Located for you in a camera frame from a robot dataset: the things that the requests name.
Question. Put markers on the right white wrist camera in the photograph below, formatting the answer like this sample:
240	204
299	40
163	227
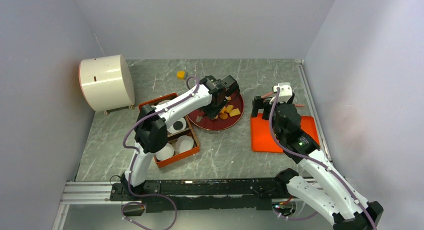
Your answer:
283	92

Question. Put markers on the yellow cube block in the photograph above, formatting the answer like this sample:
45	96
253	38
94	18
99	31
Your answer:
181	75

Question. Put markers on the metal tongs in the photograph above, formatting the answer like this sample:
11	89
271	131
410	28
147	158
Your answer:
199	116

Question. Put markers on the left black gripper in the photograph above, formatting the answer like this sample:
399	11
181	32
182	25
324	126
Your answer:
212	113

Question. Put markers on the dark red round plate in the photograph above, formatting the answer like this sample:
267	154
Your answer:
223	120

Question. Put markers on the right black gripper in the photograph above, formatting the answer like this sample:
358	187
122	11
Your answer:
259	102

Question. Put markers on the white cylindrical container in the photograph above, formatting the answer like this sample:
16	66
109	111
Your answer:
106	83

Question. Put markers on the orange flat tray lid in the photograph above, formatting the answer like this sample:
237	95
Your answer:
262	141

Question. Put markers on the orange compartment box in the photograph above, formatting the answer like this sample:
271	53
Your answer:
172	138

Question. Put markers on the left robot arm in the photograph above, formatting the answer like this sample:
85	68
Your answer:
151	129

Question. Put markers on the black round cookie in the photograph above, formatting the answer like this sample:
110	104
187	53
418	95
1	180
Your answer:
179	125

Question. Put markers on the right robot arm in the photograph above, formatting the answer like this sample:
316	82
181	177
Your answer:
338	202

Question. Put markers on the white paper cup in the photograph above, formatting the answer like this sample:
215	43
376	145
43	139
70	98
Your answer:
165	153
171	130
184	143

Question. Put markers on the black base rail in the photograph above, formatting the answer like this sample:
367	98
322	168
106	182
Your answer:
161	195

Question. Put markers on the yellow rectangular cookie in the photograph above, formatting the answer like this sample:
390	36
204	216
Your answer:
234	112

